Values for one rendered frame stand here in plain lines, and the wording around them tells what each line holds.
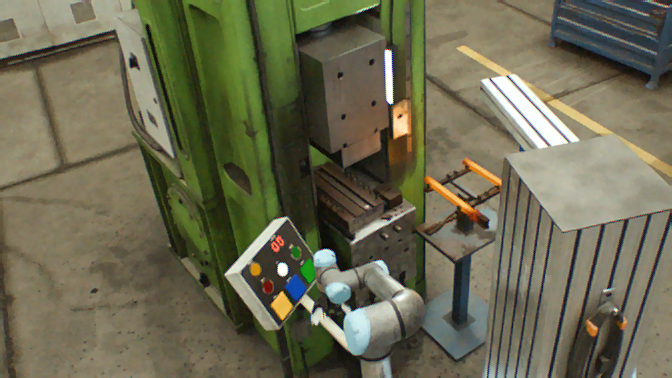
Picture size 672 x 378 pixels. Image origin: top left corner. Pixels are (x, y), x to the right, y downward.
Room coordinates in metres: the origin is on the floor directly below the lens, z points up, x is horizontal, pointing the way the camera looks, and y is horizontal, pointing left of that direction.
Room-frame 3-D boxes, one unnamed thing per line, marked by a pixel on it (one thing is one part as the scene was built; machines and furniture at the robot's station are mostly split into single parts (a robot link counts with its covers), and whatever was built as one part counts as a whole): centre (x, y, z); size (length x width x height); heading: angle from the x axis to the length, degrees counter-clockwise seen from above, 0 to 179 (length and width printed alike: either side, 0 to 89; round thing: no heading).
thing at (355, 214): (2.35, -0.01, 0.96); 0.42 x 0.20 x 0.09; 33
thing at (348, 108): (2.37, -0.04, 1.56); 0.42 x 0.39 x 0.40; 33
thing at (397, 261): (2.39, -0.05, 0.69); 0.56 x 0.38 x 0.45; 33
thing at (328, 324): (1.91, 0.12, 0.62); 0.44 x 0.05 x 0.05; 33
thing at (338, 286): (1.51, 0.02, 1.23); 0.11 x 0.11 x 0.08; 16
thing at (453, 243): (2.33, -0.61, 0.69); 0.40 x 0.30 x 0.02; 120
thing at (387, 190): (2.32, -0.24, 0.95); 0.12 x 0.08 x 0.06; 33
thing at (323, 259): (1.60, 0.06, 1.23); 0.09 x 0.08 x 0.11; 16
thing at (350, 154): (2.35, -0.01, 1.32); 0.42 x 0.20 x 0.10; 33
